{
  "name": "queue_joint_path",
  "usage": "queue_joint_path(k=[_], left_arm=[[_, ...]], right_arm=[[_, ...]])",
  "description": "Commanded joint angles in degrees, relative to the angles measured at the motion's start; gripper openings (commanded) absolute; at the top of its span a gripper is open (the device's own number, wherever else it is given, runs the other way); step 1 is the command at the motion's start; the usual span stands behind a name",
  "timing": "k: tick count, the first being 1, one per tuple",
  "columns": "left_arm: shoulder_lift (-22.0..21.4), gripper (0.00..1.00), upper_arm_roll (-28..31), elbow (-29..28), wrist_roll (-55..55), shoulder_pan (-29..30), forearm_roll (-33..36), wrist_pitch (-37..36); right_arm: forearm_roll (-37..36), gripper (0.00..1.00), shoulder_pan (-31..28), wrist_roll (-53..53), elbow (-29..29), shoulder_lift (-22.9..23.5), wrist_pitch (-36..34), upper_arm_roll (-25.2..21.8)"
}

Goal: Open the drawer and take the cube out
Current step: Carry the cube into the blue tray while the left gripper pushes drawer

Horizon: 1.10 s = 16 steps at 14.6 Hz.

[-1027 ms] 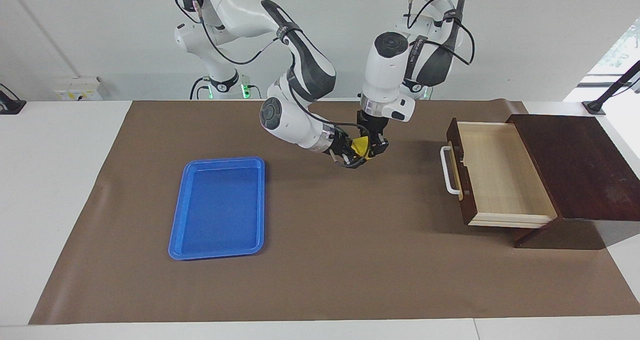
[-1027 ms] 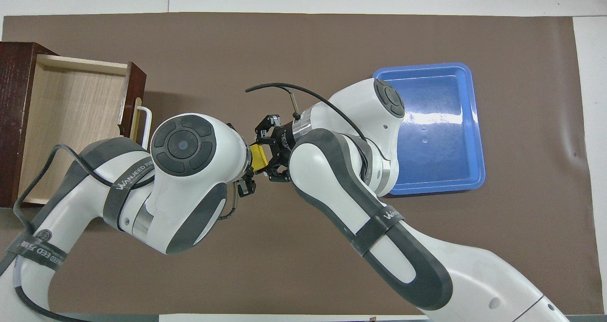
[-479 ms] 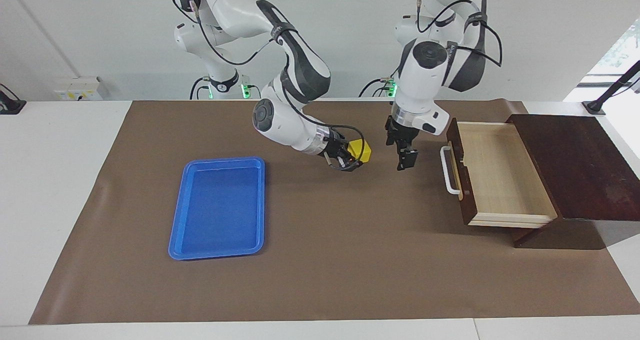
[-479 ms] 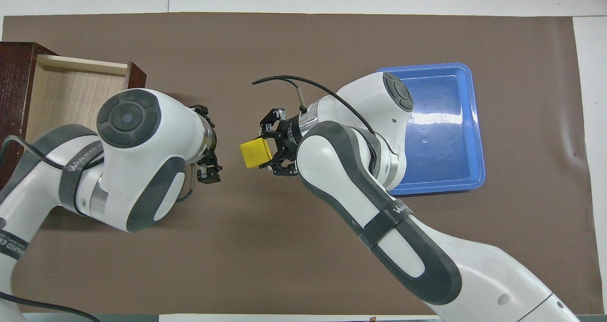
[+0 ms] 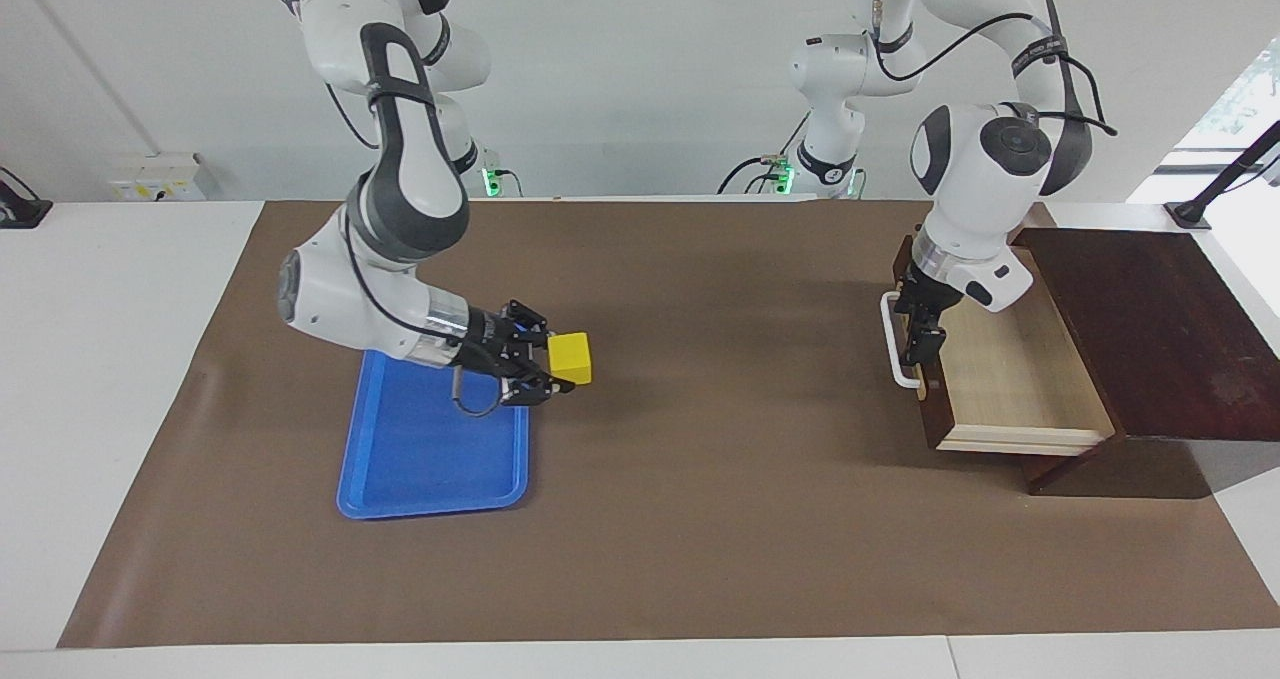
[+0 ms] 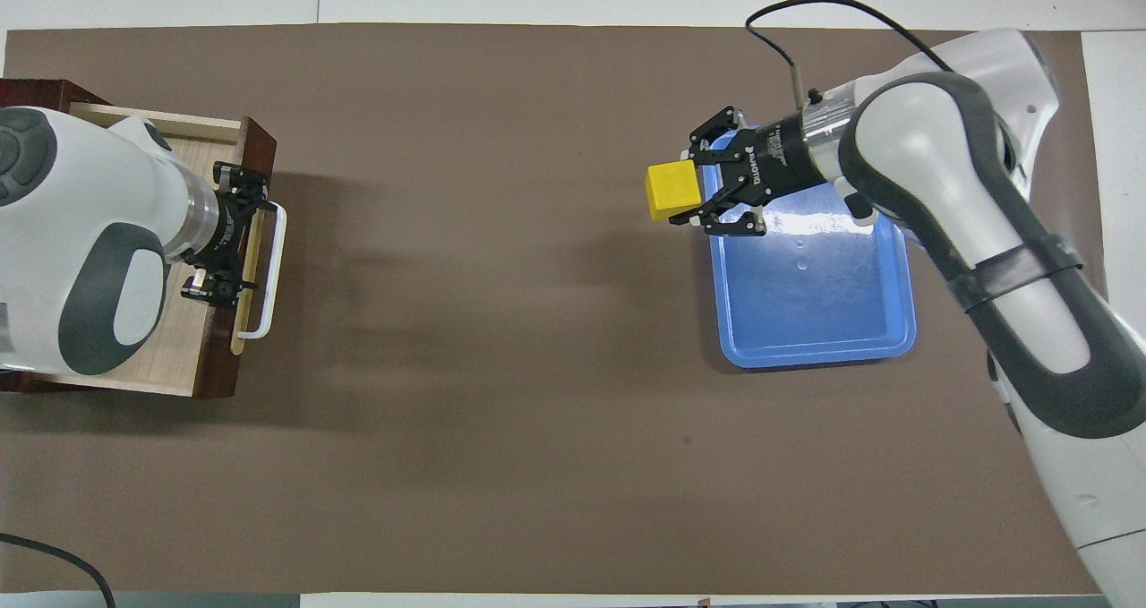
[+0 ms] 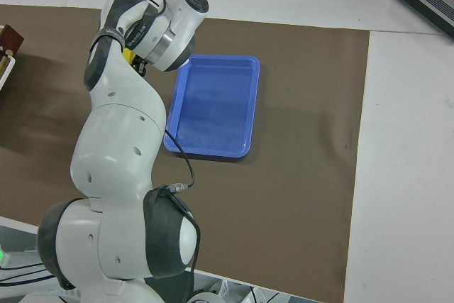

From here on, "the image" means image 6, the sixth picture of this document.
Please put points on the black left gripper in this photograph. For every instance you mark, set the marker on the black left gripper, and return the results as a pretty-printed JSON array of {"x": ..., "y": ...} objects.
[{"x": 233, "y": 232}]

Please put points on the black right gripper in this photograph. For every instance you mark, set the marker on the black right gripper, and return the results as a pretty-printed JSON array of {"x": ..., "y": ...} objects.
[{"x": 774, "y": 162}]

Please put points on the yellow cube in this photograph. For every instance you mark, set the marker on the yellow cube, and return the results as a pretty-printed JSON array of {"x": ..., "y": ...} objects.
[{"x": 671, "y": 192}]

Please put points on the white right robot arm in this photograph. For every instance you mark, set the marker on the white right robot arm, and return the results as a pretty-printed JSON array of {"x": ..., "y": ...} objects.
[{"x": 1003, "y": 232}]

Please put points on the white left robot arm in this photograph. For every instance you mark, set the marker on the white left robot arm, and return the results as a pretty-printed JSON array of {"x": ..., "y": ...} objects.
[{"x": 81, "y": 214}]

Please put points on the blue plastic tray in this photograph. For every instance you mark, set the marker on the blue plastic tray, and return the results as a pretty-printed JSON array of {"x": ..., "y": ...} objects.
[{"x": 806, "y": 312}]

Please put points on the brown table mat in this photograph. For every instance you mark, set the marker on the brown table mat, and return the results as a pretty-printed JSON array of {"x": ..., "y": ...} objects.
[{"x": 492, "y": 366}]

